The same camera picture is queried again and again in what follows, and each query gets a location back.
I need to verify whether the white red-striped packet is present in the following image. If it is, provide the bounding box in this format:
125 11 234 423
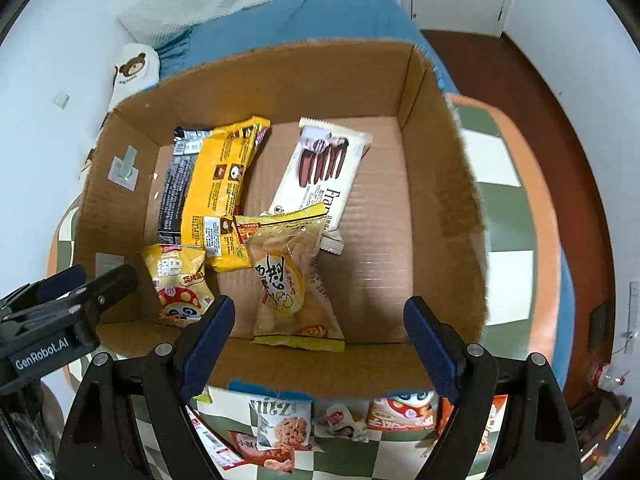
187 404 247 472

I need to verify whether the green checkered blanket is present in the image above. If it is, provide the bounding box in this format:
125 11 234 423
47 92 569 480

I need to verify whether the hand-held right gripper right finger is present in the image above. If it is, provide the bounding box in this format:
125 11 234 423
403 296 583 480

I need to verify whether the small white figure-print packet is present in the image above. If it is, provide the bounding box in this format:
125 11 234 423
312 402 371 444

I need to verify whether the white cookie packet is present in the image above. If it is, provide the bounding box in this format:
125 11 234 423
248 393 314 452

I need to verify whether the orange-red snack packet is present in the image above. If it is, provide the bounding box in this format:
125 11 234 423
434 394 509 457

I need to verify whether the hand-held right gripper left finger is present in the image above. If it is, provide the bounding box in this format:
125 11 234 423
57 296 236 480

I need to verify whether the clear plastic bottle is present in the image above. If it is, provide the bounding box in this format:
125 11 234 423
592 359 634 392

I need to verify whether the long yellow snack packet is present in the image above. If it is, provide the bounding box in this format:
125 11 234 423
180 115 272 274

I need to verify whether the orange-brown snack packet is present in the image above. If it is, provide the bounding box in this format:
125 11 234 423
227 430 297 474

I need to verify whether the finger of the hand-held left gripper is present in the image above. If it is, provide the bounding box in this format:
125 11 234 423
0 265 89 317
47 263 140 326

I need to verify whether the dark bag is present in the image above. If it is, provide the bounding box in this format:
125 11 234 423
570 390 637 480

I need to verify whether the white bear-print pillow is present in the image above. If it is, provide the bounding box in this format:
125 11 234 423
77 42 161 184

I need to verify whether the cardboard box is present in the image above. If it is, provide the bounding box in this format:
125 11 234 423
75 39 489 397

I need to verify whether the small yellow mushroom-print packet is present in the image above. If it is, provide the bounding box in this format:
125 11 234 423
138 242 216 330

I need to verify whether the clear yellow pastry packet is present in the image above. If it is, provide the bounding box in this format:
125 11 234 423
233 203 346 354

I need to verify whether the orange panda-print packet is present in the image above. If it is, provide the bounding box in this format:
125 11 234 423
367 392 442 434

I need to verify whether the white chocolate biscuit packet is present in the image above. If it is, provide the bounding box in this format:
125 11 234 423
268 116 374 242

